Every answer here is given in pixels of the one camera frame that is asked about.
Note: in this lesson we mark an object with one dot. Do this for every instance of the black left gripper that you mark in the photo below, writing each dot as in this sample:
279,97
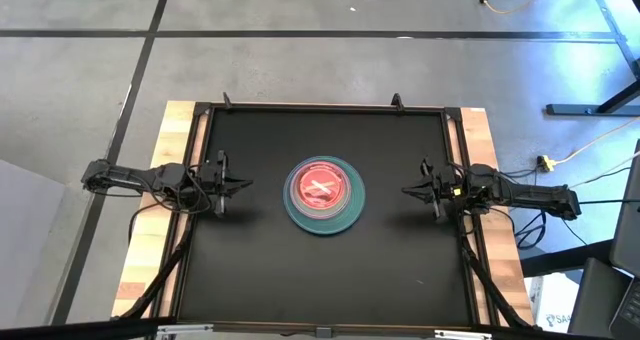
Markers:
210,185

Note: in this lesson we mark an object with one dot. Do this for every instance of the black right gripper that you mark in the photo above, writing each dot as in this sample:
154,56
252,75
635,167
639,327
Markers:
447,190

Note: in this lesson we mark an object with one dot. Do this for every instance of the pale white plastic plate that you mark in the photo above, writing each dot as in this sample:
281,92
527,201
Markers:
297,204

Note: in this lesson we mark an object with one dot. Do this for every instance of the large teal plastic plate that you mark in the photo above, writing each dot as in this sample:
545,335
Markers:
300,217

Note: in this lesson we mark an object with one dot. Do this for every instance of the small clear orange plate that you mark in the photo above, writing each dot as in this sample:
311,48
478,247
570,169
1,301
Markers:
310,210

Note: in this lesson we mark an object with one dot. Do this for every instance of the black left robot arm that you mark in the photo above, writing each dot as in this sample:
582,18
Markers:
130,180

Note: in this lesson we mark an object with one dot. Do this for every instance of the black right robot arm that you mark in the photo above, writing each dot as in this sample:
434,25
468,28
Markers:
525,192

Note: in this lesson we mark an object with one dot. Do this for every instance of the yellow power plug block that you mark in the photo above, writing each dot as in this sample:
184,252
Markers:
547,163

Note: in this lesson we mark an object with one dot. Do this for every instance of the black table mat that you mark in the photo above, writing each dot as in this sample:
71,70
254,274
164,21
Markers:
325,280

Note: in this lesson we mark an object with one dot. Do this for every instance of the white cardboard box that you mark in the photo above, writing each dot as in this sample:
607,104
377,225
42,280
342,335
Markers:
550,305

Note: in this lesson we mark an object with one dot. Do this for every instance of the dark grey laptop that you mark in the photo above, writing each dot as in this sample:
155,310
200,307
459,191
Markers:
595,300

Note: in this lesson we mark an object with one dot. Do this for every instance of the dark monitor screen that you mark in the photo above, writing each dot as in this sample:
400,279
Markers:
627,220

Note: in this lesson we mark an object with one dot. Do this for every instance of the black frame clamp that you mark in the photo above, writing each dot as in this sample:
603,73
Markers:
397,102
227,101

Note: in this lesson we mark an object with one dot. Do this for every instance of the black metal table frame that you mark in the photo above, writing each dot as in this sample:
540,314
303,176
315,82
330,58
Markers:
300,108

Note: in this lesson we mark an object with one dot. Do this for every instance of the black diagonal frame strut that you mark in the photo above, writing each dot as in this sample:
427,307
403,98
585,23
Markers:
492,291
150,292

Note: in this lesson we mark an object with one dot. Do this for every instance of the silver metal bracket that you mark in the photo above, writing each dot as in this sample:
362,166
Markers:
462,335
185,329

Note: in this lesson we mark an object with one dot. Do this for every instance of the black metal desk frame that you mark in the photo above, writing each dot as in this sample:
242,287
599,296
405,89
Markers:
575,109

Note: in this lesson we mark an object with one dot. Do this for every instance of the black camera mount beam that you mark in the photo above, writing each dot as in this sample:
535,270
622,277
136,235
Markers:
75,328

